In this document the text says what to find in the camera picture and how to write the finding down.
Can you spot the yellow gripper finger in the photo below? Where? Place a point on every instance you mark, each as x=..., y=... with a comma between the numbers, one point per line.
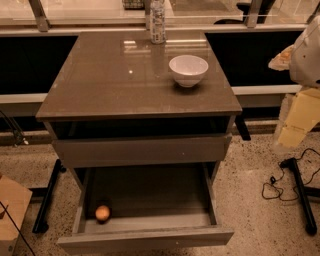
x=282, y=60
x=302, y=117

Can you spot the orange fruit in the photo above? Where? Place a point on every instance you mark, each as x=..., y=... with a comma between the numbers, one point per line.
x=102, y=213

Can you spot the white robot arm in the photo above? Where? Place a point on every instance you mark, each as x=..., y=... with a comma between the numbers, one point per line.
x=304, y=67

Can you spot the closed grey top drawer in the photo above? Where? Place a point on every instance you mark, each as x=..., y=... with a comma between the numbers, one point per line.
x=82, y=153

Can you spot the grey drawer cabinet with counter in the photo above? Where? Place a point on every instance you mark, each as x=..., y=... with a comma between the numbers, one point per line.
x=117, y=85

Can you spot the open grey middle drawer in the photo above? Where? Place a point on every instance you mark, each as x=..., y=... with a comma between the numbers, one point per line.
x=152, y=207

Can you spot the black table leg right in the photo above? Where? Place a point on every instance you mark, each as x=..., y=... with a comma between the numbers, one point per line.
x=304, y=192

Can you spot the black table leg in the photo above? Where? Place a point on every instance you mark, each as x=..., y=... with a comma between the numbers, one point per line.
x=304, y=192
x=45, y=193

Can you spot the white ceramic bowl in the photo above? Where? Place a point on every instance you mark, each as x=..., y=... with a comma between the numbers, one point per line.
x=188, y=70

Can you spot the clear plastic water bottle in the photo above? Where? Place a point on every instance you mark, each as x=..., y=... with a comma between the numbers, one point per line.
x=157, y=22

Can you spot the black table leg left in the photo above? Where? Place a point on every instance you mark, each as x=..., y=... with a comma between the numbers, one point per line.
x=45, y=193

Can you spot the cardboard box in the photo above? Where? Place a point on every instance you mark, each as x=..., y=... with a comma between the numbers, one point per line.
x=14, y=199

